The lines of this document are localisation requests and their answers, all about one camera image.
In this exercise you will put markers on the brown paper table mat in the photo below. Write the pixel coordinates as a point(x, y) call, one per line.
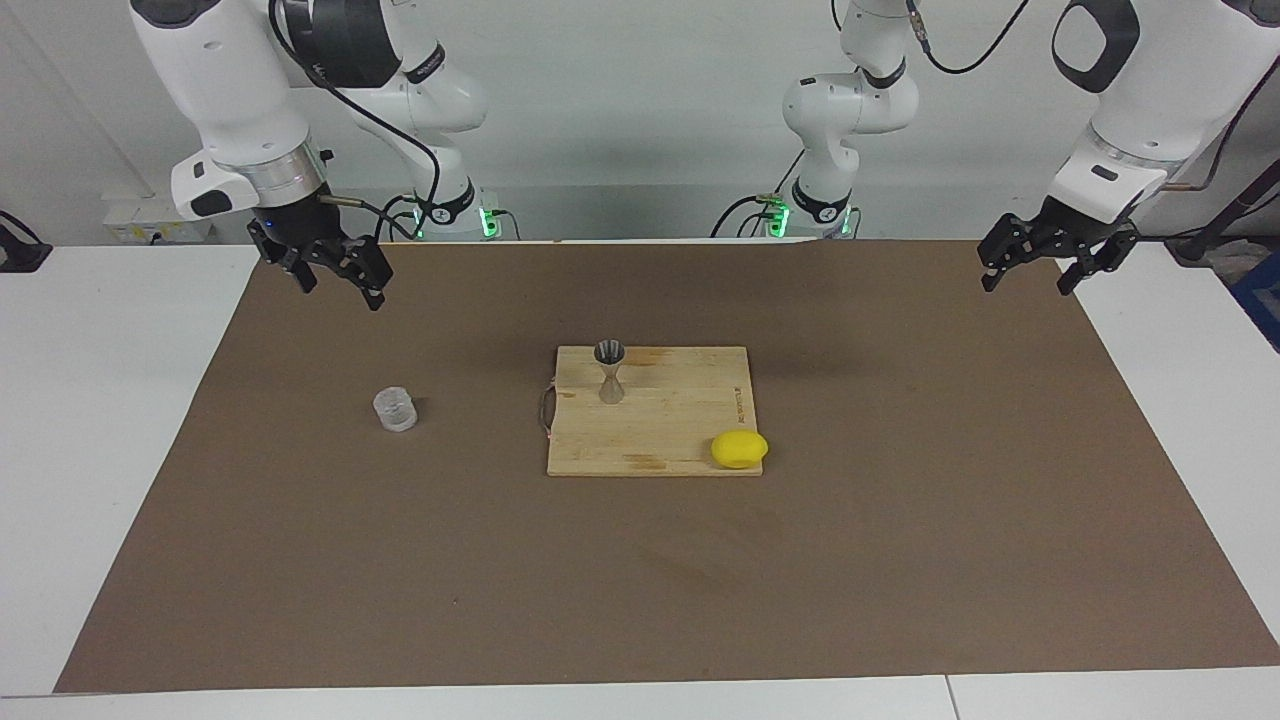
point(640, 580)

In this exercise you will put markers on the white wall power strip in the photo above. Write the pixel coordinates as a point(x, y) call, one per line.
point(140, 225)

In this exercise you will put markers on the blue crate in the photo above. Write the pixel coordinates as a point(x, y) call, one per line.
point(1262, 295)

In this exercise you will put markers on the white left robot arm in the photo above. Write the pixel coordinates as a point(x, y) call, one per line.
point(1160, 90)

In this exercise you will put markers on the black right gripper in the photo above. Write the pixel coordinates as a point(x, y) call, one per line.
point(305, 232)

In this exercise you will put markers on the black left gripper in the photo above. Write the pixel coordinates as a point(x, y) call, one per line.
point(1080, 228)

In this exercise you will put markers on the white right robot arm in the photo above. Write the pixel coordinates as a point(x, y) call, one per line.
point(230, 90)

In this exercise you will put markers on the black stand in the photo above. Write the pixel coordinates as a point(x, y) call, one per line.
point(1215, 232)

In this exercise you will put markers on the clear plastic measuring cup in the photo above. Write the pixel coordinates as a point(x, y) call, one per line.
point(395, 412)

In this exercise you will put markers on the yellow lemon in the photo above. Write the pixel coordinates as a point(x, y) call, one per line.
point(740, 449)

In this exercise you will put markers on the wooden cutting board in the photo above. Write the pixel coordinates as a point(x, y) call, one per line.
point(660, 430)

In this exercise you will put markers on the metal double jigger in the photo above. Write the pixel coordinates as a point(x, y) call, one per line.
point(611, 392)

